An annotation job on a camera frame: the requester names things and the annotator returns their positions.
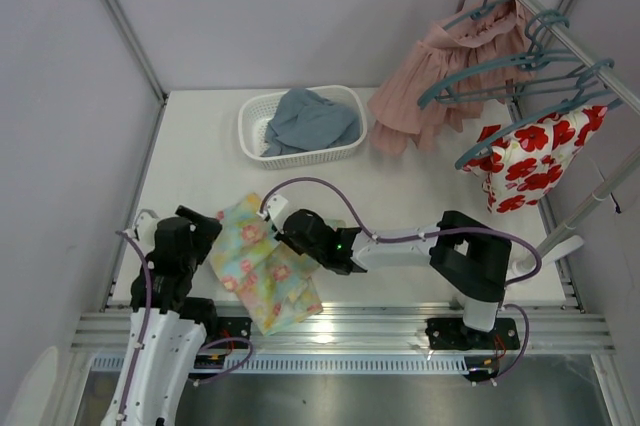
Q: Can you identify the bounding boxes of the blue grey cloth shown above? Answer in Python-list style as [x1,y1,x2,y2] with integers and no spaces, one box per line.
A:
[262,88,361,157]

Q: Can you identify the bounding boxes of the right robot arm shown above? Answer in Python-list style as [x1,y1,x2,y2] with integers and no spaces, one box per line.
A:
[272,209,512,333]

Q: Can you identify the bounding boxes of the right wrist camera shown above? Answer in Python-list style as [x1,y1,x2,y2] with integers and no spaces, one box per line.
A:
[258,194,293,232]

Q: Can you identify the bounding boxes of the white slotted cable duct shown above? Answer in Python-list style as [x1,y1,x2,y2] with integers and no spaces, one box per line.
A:
[91,353,468,375]

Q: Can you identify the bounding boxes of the pastel floral skirt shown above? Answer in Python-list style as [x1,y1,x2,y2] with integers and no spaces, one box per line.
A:
[208,193,323,336]

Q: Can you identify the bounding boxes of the metal clothes rail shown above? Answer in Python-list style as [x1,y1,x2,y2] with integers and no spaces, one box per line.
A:
[517,0,639,113]

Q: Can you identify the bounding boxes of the white plastic basket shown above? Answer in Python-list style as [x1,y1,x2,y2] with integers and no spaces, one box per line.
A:
[238,85,368,170]

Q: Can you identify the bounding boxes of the red poppy skirt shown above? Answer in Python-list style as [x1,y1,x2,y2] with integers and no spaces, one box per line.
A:
[462,104,608,214]

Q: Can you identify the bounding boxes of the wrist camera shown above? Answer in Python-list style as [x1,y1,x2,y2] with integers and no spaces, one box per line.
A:
[258,194,293,232]
[132,209,160,245]

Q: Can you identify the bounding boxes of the pink ruffled skirt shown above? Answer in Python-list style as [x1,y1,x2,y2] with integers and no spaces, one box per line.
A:
[367,0,536,156]

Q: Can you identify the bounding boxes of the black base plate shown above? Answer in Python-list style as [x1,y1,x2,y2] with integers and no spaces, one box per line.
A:
[425,317,521,351]
[205,316,252,350]

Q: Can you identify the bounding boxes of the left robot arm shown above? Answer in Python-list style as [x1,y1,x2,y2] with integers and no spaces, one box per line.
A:
[102,205,222,425]

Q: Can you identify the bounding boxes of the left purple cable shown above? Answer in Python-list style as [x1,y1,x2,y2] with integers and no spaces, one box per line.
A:
[107,228,254,426]

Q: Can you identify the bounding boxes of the teal empty hanger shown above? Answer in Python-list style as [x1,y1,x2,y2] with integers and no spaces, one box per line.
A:
[417,10,598,109]

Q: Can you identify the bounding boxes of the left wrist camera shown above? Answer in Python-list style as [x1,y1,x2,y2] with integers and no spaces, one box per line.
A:
[132,209,160,245]

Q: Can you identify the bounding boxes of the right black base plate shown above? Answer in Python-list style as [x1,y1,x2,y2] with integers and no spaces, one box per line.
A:
[425,317,521,351]

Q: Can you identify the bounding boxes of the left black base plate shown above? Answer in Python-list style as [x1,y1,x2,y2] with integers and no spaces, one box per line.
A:
[205,316,252,350]

